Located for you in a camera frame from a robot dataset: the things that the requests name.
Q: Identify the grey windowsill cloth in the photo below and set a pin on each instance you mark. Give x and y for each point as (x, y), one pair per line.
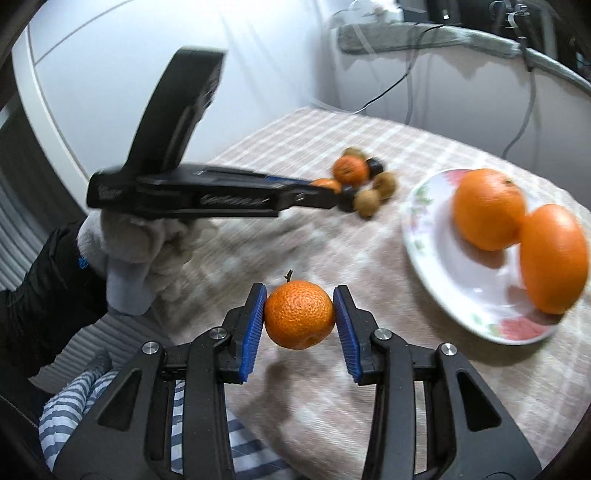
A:
(381, 38)

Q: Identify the brown kiwi right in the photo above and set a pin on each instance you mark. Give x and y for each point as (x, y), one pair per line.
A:
(385, 184)

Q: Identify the left gloved hand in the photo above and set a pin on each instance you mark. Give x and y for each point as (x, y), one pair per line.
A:
(141, 260)

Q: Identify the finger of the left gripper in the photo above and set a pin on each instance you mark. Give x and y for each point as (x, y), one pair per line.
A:
(302, 193)

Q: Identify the striped trousers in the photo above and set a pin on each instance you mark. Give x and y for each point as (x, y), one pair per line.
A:
(138, 423)

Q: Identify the green-brown fruit back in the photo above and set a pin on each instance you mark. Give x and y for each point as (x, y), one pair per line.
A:
(356, 152)

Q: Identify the small mandarin with stem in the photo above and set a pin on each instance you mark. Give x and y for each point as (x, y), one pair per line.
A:
(298, 315)

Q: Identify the large orange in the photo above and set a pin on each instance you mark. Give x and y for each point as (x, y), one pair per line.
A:
(488, 209)
(554, 258)

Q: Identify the brown kiwi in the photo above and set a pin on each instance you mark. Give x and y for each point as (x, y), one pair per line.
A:
(367, 203)
(385, 184)

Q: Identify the medium orange mandarin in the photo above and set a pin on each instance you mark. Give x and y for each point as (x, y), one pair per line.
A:
(351, 170)

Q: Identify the left forearm black sleeve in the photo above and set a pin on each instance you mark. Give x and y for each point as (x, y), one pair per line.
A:
(60, 295)

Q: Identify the floral white plate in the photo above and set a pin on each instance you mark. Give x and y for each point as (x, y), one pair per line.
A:
(482, 291)

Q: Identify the pink plaid tablecloth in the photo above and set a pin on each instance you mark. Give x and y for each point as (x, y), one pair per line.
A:
(304, 404)

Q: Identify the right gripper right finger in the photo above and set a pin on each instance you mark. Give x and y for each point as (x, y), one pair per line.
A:
(435, 417)

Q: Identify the dark plum back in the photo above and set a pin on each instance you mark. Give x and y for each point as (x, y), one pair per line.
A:
(375, 166)

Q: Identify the dark plum front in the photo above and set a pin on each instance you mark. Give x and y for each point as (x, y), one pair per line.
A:
(346, 199)

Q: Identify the large orange left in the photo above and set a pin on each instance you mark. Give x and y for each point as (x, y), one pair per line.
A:
(488, 209)

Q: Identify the large orange right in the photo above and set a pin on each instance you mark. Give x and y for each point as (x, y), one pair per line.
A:
(554, 258)

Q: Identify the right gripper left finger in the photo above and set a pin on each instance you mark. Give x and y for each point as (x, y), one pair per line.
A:
(228, 351)

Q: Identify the brown kiwi front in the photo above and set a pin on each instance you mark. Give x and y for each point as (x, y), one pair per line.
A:
(367, 203)

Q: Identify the dark plum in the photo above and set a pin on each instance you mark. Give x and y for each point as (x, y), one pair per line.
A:
(375, 166)
(346, 199)

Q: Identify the tiny orange mandarin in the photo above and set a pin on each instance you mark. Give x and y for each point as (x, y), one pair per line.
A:
(329, 183)

